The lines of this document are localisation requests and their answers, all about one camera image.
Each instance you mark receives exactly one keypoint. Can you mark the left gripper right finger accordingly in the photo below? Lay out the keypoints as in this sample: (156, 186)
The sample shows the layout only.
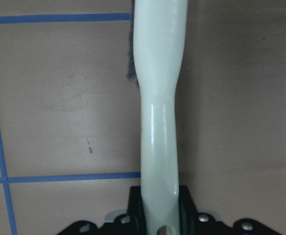
(187, 212)

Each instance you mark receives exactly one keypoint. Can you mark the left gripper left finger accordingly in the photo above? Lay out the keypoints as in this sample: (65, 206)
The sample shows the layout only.
(136, 212)

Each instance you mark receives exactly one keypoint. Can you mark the pale green hand brush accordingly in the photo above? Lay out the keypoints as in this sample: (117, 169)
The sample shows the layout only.
(156, 51)

